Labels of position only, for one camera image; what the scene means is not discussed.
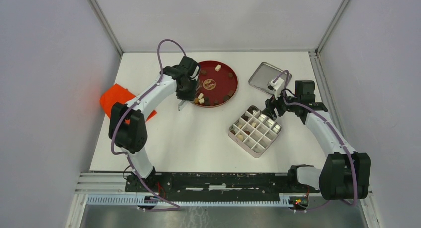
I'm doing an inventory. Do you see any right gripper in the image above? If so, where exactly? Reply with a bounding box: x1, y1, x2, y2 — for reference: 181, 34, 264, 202
261, 86, 300, 121

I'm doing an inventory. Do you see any pink compartment box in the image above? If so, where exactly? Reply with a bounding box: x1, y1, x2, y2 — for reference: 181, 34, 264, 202
228, 105, 282, 158

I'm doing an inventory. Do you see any metal tongs white handle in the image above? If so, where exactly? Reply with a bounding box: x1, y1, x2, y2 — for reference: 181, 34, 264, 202
177, 78, 202, 111

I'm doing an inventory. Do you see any silver tin lid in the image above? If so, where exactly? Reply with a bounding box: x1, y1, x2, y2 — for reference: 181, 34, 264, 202
248, 62, 292, 95

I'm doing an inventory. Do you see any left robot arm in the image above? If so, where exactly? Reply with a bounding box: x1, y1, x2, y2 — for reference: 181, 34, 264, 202
108, 56, 200, 192

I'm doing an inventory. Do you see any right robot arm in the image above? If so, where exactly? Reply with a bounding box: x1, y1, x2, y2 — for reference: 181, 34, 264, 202
263, 79, 371, 201

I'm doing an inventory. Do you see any red round tray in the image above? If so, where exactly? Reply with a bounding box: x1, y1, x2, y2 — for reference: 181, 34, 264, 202
192, 60, 239, 108

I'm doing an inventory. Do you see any orange cloth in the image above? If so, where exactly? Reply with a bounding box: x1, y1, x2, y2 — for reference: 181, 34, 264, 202
99, 83, 157, 123

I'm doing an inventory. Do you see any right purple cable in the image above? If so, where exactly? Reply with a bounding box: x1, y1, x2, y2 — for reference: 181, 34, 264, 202
273, 69, 359, 212

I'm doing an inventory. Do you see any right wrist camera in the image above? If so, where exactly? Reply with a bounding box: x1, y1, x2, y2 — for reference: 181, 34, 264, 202
267, 77, 285, 99

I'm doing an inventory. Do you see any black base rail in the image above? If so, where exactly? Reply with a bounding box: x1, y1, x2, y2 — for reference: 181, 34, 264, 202
125, 172, 318, 202

